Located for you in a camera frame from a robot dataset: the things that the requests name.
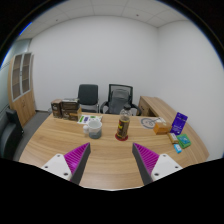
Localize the green flat box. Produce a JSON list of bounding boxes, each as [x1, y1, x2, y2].
[[175, 133, 192, 150]]

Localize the purple upright box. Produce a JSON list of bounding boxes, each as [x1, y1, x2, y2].
[[170, 111, 189, 136]]

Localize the small light blue box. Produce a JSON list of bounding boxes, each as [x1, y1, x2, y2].
[[173, 143, 183, 154]]

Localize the small tan box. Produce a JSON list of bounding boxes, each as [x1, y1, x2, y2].
[[167, 132, 180, 145]]

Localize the wooden shelf cabinet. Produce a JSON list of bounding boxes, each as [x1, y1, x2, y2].
[[7, 52, 37, 127]]

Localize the orange cardboard box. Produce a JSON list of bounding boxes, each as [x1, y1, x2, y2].
[[153, 120, 173, 136]]

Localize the black mesh office chair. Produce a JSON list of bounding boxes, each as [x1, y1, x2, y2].
[[99, 83, 143, 117]]

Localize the white and grey mug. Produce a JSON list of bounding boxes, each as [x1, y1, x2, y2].
[[82, 119, 103, 140]]

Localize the white green printed leaflet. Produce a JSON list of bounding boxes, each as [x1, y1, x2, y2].
[[77, 114, 104, 125]]

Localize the white sheet with round print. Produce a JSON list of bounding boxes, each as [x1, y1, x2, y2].
[[139, 116, 160, 129]]

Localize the black visitor chair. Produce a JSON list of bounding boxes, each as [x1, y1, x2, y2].
[[77, 83, 100, 114]]

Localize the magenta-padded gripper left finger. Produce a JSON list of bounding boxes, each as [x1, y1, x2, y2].
[[40, 142, 92, 186]]

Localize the clear black-capped drink bottle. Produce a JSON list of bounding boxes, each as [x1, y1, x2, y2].
[[115, 103, 132, 141]]

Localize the small dark brown box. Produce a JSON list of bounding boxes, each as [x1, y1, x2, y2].
[[50, 98, 64, 119]]

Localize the large dark brown box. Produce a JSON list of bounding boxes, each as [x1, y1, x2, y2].
[[61, 98, 81, 116]]

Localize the black armchair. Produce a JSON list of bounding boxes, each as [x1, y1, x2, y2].
[[0, 108, 25, 160]]

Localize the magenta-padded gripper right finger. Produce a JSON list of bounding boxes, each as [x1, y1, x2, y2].
[[132, 142, 184, 186]]

